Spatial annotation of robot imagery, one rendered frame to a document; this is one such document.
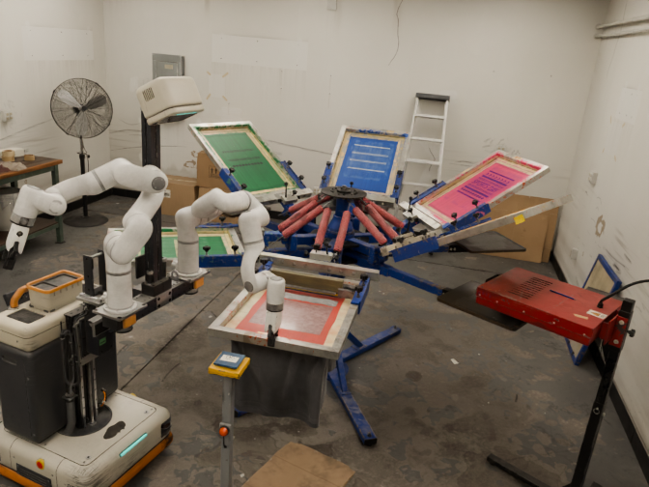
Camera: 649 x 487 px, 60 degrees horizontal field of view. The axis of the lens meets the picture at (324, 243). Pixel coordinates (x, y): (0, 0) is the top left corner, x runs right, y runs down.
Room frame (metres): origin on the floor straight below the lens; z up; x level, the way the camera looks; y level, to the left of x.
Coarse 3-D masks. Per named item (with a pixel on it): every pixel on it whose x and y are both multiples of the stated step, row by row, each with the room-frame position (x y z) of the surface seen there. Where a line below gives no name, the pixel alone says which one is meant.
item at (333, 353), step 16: (304, 272) 2.90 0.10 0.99; (240, 304) 2.48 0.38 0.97; (352, 304) 2.54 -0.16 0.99; (224, 320) 2.28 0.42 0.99; (352, 320) 2.38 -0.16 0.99; (224, 336) 2.17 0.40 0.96; (240, 336) 2.16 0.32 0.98; (256, 336) 2.15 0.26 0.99; (336, 336) 2.21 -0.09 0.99; (304, 352) 2.10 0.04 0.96; (320, 352) 2.09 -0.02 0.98; (336, 352) 2.07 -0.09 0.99
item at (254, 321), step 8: (264, 296) 2.63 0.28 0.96; (256, 304) 2.52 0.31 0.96; (264, 304) 2.53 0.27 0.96; (288, 304) 2.55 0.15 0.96; (296, 304) 2.56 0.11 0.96; (248, 312) 2.43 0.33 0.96; (256, 312) 2.44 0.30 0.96; (264, 312) 2.45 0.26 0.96; (288, 312) 2.47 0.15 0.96; (248, 320) 2.36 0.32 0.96; (256, 320) 2.36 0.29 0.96; (264, 320) 2.37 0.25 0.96; (288, 320) 2.39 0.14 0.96; (240, 328) 2.28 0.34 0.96; (248, 328) 2.28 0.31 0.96; (256, 328) 2.29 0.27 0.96; (264, 328) 2.29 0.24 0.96; (280, 328) 2.31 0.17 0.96
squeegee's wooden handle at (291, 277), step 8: (272, 272) 2.73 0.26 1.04; (280, 272) 2.73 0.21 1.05; (288, 272) 2.72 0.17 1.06; (296, 272) 2.72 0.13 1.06; (288, 280) 2.72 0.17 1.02; (296, 280) 2.71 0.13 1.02; (304, 280) 2.70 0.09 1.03; (312, 280) 2.69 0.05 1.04; (320, 280) 2.68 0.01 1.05; (328, 280) 2.68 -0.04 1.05; (336, 280) 2.67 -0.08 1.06; (320, 288) 2.68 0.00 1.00; (328, 288) 2.67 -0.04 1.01; (336, 288) 2.67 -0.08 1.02
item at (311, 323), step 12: (336, 300) 2.66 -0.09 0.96; (300, 312) 2.48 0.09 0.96; (312, 312) 2.49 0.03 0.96; (324, 312) 2.50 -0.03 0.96; (336, 312) 2.52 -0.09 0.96; (288, 324) 2.35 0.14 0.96; (300, 324) 2.36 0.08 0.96; (312, 324) 2.37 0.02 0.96; (324, 324) 2.38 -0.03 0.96; (288, 336) 2.23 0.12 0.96; (300, 336) 2.24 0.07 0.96; (312, 336) 2.25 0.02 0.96; (324, 336) 2.26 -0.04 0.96
